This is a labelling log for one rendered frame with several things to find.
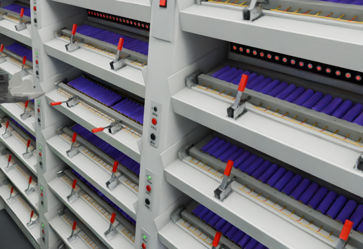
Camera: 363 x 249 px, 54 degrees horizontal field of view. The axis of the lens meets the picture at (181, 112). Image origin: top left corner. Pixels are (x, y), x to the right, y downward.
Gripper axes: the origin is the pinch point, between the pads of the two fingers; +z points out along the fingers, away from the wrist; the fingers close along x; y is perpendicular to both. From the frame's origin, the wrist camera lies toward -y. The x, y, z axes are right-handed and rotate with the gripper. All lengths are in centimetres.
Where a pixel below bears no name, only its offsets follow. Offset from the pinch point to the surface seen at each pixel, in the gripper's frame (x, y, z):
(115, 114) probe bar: -10.3, -6.8, 21.0
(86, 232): 9, -66, 24
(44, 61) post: 30.4, 1.8, 16.2
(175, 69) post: -39.7, 15.1, 16.4
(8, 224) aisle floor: 84, -106, 19
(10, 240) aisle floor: 71, -106, 15
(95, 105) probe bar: 0.7, -6.8, 20.7
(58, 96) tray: 23.2, -10.2, 18.3
